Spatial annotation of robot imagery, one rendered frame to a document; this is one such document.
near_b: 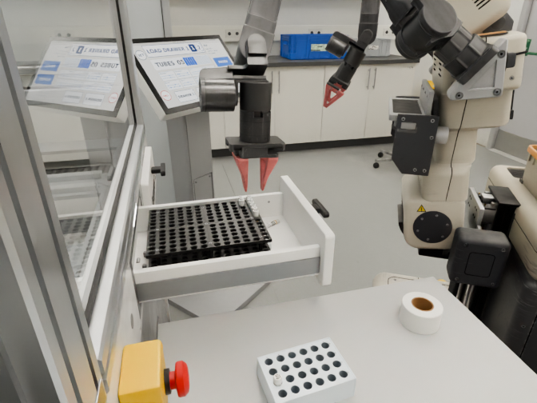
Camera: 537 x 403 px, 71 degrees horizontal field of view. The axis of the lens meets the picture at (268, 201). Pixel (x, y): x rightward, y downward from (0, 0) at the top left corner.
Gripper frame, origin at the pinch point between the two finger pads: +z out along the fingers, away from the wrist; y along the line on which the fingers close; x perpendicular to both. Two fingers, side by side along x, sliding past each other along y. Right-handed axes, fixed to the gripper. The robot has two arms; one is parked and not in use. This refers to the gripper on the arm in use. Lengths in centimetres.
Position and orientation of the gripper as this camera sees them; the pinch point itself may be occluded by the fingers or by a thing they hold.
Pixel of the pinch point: (253, 185)
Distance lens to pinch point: 74.0
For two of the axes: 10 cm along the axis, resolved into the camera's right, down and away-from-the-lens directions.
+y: 9.7, -0.6, 2.4
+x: -2.4, -3.7, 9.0
